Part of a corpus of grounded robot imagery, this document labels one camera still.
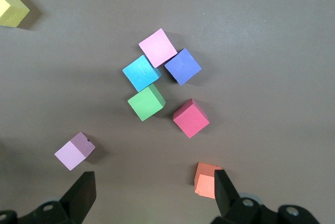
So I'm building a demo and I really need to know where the pink foam cube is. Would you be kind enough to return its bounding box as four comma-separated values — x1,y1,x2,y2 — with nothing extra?
54,131,96,172
138,28,178,69

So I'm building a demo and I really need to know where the cyan foam cube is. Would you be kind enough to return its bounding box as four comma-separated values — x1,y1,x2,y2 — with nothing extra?
121,54,162,93

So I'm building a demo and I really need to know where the purple foam cube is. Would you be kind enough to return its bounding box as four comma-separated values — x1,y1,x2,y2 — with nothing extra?
164,48,203,86

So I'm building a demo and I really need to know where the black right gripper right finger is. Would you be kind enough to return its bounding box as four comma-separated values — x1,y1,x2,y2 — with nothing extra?
210,169,320,224

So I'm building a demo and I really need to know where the orange foam cube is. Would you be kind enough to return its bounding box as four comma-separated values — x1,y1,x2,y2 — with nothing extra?
194,162,223,200

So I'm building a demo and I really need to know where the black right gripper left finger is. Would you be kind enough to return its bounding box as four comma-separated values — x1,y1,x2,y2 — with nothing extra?
0,171,97,224

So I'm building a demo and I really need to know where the green foam cube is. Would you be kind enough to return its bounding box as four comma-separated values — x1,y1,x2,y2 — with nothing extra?
127,83,166,122

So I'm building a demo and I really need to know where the red foam cube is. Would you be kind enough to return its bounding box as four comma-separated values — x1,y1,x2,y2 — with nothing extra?
172,98,210,139

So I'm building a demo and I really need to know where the yellow foam cube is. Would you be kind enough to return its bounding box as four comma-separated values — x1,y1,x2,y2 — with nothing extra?
0,0,30,29

